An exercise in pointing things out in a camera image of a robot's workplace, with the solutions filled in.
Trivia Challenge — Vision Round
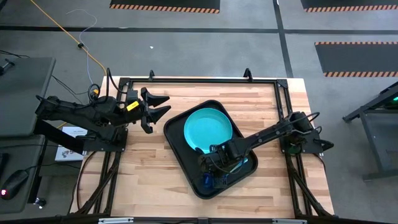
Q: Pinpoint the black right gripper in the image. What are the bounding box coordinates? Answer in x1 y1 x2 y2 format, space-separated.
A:
198 139 249 190

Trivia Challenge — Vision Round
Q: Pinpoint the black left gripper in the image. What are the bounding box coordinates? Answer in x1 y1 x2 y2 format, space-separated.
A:
118 87 172 134

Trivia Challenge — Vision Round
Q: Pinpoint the blue translucent cup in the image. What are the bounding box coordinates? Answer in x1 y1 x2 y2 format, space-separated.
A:
200 172 215 189

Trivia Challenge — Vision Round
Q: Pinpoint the blue-green handled fork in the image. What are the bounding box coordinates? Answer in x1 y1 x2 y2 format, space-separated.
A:
228 157 249 174

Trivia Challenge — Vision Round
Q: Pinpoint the teal plate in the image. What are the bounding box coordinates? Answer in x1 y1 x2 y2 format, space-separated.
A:
183 108 233 155

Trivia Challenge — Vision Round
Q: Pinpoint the black plastic tray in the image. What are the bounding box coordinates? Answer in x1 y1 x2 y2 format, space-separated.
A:
163 99 259 200

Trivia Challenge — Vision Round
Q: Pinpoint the white printed booklet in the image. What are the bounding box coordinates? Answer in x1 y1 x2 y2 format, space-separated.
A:
55 126 88 162

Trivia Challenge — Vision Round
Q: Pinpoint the black orange-striped floor mat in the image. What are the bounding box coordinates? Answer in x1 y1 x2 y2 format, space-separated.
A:
314 41 398 78
300 0 398 13
109 0 221 14

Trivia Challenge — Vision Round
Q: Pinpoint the grey desk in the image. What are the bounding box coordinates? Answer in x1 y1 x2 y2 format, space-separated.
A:
0 57 57 138
0 134 46 214

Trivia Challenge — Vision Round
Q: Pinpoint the black desk tool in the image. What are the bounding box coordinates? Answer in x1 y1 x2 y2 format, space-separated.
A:
0 58 16 77

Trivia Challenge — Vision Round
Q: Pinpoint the black computer mouse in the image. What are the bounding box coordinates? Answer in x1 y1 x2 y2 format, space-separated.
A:
0 169 29 200

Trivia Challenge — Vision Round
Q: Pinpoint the black neighbouring table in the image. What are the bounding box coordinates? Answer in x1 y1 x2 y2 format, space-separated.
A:
341 81 398 181

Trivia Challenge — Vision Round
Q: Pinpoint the black aluminium table frame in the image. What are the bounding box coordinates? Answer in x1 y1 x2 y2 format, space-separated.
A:
70 68 335 224

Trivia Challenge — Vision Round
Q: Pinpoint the grey cable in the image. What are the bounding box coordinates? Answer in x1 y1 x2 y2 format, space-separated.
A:
65 8 98 86

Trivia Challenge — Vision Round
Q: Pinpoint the silver metal bracket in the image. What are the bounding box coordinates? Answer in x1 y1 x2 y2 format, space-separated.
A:
272 218 308 224
98 217 134 224

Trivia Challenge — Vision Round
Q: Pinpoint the yellow cable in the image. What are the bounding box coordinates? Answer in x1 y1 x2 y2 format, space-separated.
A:
29 0 108 129

